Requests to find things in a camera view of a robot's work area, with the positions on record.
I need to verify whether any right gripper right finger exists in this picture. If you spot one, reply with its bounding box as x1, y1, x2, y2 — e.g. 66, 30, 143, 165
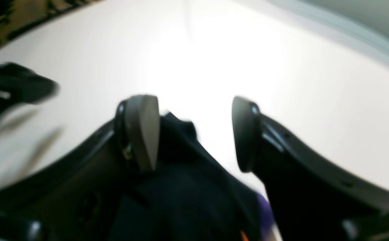
232, 96, 389, 241

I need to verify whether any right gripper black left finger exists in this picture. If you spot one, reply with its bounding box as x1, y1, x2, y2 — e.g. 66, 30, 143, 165
0, 95, 160, 241

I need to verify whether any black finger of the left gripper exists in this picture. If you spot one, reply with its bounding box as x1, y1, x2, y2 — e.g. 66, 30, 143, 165
0, 62, 59, 116

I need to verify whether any black T-shirt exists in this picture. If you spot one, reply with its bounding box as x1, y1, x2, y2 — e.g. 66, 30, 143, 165
108, 112, 274, 241

